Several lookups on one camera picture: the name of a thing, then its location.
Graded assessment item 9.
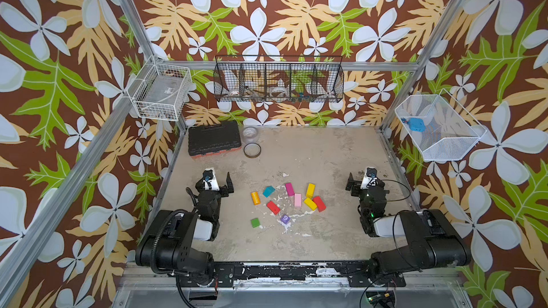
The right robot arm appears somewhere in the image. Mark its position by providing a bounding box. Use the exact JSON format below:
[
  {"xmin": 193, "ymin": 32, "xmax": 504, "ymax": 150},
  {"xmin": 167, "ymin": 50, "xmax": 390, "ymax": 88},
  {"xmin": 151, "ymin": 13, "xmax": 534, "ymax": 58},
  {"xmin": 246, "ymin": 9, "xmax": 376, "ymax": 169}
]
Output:
[{"xmin": 345, "ymin": 168, "xmax": 472, "ymax": 279}]

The magenta block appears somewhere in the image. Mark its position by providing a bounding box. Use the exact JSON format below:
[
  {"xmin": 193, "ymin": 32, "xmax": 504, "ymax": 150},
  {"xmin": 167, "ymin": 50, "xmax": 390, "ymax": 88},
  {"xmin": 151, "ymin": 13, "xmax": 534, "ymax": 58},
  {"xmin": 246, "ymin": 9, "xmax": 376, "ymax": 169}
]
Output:
[{"xmin": 285, "ymin": 183, "xmax": 295, "ymax": 197}]

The teal block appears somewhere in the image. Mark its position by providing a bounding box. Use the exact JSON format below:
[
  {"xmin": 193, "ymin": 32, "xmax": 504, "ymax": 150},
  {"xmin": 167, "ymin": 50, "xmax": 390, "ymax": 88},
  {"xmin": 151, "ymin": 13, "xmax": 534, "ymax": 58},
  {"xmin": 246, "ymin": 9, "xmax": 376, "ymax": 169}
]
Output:
[{"xmin": 263, "ymin": 186, "xmax": 275, "ymax": 198}]

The orange supermarket block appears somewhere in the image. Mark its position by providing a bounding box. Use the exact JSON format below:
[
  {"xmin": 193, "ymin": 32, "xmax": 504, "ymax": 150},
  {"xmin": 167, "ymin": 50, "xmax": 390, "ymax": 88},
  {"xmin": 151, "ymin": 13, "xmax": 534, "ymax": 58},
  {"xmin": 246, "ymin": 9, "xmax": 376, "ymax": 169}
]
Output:
[{"xmin": 251, "ymin": 192, "xmax": 261, "ymax": 205}]

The aluminium frame structure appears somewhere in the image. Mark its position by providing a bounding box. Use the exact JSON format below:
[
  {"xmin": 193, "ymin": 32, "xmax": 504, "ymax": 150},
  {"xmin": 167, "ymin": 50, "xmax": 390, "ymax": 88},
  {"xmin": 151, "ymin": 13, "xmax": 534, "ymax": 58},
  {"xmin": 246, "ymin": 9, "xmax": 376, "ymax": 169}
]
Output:
[{"xmin": 1, "ymin": 0, "xmax": 465, "ymax": 307}]

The black wire basket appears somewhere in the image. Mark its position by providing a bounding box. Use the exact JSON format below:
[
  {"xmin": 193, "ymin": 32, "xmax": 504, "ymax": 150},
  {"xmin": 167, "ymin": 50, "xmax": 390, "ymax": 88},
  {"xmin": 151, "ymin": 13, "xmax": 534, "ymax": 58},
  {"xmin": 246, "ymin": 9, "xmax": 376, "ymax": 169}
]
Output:
[{"xmin": 213, "ymin": 55, "xmax": 345, "ymax": 103}]

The black tool case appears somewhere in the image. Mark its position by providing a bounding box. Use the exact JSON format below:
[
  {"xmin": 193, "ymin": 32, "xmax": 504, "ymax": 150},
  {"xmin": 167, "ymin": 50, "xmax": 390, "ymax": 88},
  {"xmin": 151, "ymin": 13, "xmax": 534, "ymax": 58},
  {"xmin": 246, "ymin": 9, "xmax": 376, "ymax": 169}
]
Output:
[{"xmin": 188, "ymin": 121, "xmax": 242, "ymax": 158}]

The blue object in basket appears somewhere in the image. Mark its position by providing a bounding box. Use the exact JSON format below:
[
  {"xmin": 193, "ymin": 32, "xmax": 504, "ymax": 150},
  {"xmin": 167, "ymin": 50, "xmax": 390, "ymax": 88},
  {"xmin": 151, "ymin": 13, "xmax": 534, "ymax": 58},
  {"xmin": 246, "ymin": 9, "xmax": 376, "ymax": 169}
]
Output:
[{"xmin": 407, "ymin": 118, "xmax": 426, "ymax": 133}]

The purple number nine cube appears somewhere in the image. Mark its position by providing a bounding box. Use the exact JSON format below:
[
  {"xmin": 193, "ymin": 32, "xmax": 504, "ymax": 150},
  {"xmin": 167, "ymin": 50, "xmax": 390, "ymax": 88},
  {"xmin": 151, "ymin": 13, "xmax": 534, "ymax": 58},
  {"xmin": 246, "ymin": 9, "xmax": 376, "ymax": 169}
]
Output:
[{"xmin": 281, "ymin": 215, "xmax": 291, "ymax": 225}]

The red rectangular block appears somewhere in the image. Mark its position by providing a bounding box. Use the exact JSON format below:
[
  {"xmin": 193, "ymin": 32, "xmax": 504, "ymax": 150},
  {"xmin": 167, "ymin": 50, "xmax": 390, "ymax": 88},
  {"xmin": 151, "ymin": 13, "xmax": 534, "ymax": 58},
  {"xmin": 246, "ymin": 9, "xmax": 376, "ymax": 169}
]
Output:
[{"xmin": 266, "ymin": 201, "xmax": 281, "ymax": 215}]

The red arch block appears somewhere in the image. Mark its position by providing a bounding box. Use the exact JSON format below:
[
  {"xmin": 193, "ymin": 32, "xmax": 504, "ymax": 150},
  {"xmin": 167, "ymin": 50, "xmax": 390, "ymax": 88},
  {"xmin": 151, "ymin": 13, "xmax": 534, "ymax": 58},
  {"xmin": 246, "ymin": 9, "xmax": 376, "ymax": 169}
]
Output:
[{"xmin": 313, "ymin": 196, "xmax": 326, "ymax": 212}]

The pink block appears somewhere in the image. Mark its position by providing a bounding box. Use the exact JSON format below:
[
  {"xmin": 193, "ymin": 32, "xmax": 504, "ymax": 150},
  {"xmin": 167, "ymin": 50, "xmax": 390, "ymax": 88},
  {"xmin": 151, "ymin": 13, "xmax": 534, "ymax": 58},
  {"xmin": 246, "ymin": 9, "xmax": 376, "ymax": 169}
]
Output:
[{"xmin": 294, "ymin": 193, "xmax": 302, "ymax": 208}]

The white mesh basket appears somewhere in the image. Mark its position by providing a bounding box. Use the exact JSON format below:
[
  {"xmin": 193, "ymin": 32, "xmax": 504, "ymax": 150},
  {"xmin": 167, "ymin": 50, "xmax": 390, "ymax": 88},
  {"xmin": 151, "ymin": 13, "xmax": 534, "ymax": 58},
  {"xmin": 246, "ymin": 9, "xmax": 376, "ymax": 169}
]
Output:
[{"xmin": 395, "ymin": 90, "xmax": 487, "ymax": 163}]

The white wire basket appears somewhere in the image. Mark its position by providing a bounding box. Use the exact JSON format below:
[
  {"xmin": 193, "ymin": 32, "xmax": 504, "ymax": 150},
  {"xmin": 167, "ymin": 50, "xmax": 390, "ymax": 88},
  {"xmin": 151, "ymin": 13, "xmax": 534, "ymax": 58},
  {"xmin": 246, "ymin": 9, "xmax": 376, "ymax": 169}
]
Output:
[{"xmin": 128, "ymin": 57, "xmax": 193, "ymax": 122}]

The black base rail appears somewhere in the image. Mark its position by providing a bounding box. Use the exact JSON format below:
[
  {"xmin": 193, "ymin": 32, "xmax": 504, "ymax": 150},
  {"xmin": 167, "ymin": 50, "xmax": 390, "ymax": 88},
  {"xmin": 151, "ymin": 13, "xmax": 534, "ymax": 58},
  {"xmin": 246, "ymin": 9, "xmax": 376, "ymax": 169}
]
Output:
[{"xmin": 176, "ymin": 260, "xmax": 406, "ymax": 289}]

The yellow arch block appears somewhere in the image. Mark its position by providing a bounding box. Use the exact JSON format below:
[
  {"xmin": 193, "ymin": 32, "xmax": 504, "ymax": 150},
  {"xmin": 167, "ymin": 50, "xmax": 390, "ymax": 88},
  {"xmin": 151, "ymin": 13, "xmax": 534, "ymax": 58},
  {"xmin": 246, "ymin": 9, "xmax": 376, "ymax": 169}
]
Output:
[{"xmin": 305, "ymin": 183, "xmax": 315, "ymax": 199}]

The green square block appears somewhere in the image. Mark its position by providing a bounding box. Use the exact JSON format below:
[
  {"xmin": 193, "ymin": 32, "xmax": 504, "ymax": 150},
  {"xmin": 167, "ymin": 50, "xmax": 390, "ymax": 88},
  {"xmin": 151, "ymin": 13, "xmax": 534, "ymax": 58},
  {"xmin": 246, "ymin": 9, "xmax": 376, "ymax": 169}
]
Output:
[{"xmin": 251, "ymin": 218, "xmax": 261, "ymax": 228}]

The clear plastic cup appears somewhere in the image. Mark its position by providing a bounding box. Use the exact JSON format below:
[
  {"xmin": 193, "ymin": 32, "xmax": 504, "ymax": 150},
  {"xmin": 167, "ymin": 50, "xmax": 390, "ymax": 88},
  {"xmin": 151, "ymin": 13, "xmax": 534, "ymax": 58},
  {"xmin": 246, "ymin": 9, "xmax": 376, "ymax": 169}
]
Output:
[{"xmin": 242, "ymin": 126, "xmax": 259, "ymax": 144}]

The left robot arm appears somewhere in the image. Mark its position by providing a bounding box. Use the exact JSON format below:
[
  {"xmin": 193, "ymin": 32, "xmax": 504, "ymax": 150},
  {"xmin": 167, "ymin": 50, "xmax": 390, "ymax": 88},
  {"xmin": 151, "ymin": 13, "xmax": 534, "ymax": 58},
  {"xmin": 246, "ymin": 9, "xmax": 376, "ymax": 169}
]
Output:
[{"xmin": 135, "ymin": 168, "xmax": 234, "ymax": 282}]

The yellow rectangular block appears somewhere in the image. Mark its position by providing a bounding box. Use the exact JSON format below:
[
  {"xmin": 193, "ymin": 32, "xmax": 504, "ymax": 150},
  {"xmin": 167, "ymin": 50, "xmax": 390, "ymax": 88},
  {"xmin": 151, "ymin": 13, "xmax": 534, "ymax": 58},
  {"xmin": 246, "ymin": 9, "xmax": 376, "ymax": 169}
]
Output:
[{"xmin": 303, "ymin": 197, "xmax": 318, "ymax": 211}]

